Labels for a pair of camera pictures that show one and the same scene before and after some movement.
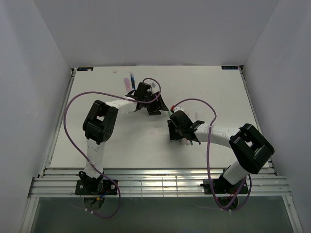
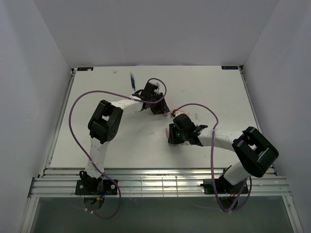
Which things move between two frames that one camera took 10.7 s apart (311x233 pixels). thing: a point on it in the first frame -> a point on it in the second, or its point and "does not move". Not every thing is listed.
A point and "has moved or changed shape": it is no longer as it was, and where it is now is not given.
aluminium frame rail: x=158 y=182 does not move
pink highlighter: x=128 y=86 has moved or changed shape
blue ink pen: x=132 y=80 does not move
